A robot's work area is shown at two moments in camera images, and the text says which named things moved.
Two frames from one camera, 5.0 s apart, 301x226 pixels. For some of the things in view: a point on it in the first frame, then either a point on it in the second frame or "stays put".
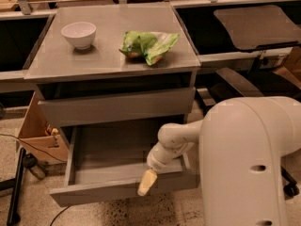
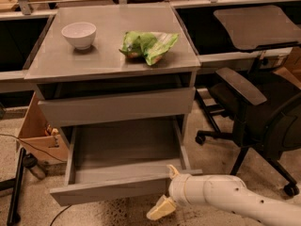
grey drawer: x=110 y=163 stays put
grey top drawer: x=90 y=109 stays put
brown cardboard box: x=40 y=139 stays put
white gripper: x=155 y=161 → x=177 y=189
